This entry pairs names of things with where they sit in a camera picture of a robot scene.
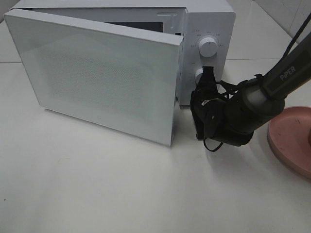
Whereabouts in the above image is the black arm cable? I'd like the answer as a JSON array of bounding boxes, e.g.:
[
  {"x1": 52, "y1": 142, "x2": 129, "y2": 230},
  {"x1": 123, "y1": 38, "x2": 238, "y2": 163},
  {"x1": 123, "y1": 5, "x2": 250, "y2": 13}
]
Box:
[{"x1": 203, "y1": 4, "x2": 311, "y2": 152}]

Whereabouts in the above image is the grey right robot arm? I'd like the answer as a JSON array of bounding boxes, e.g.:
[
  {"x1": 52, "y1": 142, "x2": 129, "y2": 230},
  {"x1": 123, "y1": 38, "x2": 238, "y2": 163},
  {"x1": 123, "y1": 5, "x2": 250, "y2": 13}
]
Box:
[{"x1": 190, "y1": 35, "x2": 311, "y2": 147}]

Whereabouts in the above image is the pink round plate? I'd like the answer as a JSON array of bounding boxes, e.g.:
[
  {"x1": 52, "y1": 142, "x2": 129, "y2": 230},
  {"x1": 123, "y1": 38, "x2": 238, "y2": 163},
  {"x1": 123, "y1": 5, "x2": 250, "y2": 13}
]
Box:
[{"x1": 267, "y1": 106, "x2": 311, "y2": 179}]

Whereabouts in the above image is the white lower timer knob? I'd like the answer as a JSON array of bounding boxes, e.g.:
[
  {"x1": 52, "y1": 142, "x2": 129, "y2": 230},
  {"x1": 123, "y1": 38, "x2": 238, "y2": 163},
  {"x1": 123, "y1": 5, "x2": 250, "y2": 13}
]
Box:
[{"x1": 194, "y1": 68, "x2": 203, "y2": 85}]

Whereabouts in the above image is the white microwave door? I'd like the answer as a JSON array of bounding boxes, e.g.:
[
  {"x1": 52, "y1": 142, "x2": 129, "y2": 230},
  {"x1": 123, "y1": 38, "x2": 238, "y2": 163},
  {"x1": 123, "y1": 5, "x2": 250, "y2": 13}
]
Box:
[{"x1": 4, "y1": 9, "x2": 183, "y2": 146}]

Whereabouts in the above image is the white upper power knob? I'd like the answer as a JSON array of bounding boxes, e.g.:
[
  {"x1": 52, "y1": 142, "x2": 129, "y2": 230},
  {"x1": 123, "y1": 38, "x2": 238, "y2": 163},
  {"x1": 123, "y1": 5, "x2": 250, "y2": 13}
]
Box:
[{"x1": 198, "y1": 35, "x2": 219, "y2": 58}]

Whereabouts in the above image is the white microwave oven body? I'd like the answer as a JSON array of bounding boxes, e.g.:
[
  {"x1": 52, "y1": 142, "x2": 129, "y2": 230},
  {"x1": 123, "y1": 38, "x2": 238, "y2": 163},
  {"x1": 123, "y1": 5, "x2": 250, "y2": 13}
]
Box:
[{"x1": 15, "y1": 0, "x2": 236, "y2": 106}]

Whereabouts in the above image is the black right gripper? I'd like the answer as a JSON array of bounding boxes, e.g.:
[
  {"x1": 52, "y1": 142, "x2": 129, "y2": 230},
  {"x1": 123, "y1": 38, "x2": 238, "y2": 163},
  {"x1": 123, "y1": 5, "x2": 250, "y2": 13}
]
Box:
[{"x1": 190, "y1": 66, "x2": 233, "y2": 145}]

